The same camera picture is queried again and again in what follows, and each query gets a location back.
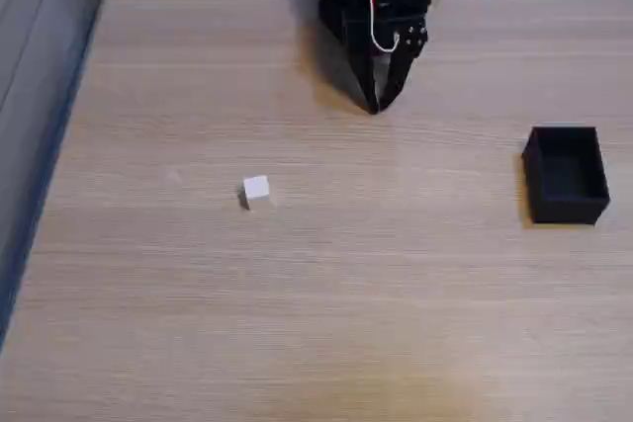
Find white cube block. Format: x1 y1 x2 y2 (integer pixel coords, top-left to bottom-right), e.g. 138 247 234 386
241 174 272 212

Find black open box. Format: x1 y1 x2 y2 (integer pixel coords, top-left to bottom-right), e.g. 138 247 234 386
520 125 611 226

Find white red gripper cable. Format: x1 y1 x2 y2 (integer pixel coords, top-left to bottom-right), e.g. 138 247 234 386
369 0 406 54

